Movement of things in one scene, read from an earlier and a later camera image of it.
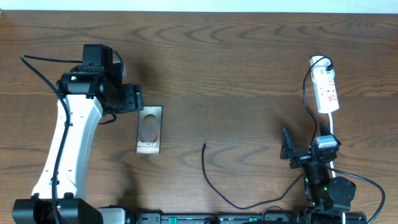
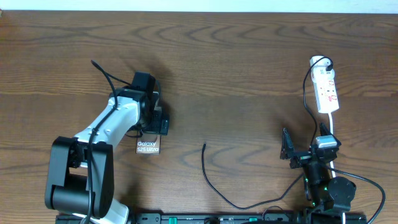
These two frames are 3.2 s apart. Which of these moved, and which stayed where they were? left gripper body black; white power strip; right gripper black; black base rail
Moved: left gripper body black
Stayed: white power strip; black base rail; right gripper black
